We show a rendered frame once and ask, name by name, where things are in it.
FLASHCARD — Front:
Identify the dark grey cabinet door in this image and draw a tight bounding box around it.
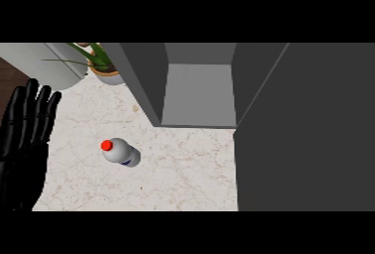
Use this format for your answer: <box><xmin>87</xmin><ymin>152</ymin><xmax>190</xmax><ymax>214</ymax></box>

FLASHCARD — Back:
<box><xmin>233</xmin><ymin>43</ymin><xmax>375</xmax><ymax>212</ymax></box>

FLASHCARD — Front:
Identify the potted green plant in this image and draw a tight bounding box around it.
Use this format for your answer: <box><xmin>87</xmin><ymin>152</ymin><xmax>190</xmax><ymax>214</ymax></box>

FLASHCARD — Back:
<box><xmin>41</xmin><ymin>43</ymin><xmax>127</xmax><ymax>86</ymax></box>

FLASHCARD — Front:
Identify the grey open cabinet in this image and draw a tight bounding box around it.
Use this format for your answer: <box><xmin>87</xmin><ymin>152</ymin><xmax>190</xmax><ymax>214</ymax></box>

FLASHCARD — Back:
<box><xmin>99</xmin><ymin>43</ymin><xmax>289</xmax><ymax>130</ymax></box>

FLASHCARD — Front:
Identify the white red-capped water bottle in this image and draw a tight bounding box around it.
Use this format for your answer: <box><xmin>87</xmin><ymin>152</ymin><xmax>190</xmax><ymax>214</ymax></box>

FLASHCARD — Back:
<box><xmin>99</xmin><ymin>137</ymin><xmax>142</xmax><ymax>169</ymax></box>

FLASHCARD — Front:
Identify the pale grey appliance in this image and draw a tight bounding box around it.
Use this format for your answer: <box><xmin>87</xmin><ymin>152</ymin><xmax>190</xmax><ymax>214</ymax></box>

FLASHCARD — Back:
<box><xmin>0</xmin><ymin>43</ymin><xmax>91</xmax><ymax>91</ymax></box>

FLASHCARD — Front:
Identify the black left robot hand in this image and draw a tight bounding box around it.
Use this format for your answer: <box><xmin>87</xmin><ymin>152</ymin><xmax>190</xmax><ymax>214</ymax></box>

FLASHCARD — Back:
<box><xmin>0</xmin><ymin>77</ymin><xmax>63</xmax><ymax>212</ymax></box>

